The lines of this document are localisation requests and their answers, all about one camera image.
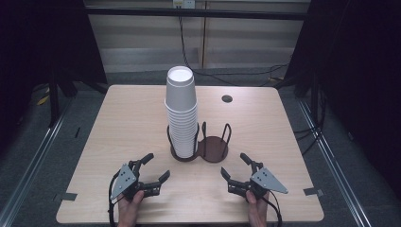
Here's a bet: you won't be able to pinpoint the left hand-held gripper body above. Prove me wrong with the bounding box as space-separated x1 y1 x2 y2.
110 160 143 202

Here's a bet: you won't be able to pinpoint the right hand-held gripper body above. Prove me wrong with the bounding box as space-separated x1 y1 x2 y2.
247 162 289 201

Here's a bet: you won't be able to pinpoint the black wire double cup holder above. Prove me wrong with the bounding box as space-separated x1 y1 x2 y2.
166 121 233 165

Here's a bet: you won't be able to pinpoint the stack of white paper cups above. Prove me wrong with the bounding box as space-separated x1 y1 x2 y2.
164 99 200 159

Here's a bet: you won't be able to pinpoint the white paper cup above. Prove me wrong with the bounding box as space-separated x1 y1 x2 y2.
165 65 199 114

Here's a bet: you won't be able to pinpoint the person's left hand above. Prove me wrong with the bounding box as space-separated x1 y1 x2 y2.
116 189 146 227

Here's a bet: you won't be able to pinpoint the person's right hand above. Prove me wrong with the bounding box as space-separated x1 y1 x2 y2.
245 190 270 227

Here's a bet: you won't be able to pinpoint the grey tape piece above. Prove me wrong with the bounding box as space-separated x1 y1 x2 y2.
303 186 325 197
53 192 78 202

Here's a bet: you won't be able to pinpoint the black curtain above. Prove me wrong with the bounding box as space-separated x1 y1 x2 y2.
0 0 108 152
283 0 401 200

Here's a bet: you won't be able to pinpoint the black horizontal beam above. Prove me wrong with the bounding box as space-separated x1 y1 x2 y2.
84 7 311 22

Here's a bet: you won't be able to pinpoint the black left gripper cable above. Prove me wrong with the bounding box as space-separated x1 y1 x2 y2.
108 171 121 227

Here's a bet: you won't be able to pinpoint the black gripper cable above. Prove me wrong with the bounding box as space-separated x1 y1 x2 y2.
108 171 121 227
263 189 284 227

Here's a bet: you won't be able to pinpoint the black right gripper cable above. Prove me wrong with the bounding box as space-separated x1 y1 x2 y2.
263 189 284 227

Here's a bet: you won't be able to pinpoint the black floor cables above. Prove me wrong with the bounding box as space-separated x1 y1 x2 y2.
291 74 327 157

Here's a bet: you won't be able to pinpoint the metal floor rail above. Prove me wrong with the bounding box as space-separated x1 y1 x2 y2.
0 97 74 227
297 98 375 227

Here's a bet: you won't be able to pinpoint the black hanging power cable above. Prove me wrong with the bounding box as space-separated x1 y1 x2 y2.
178 15 289 88

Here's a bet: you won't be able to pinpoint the white wall power outlet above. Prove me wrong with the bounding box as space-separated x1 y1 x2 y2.
172 0 197 9

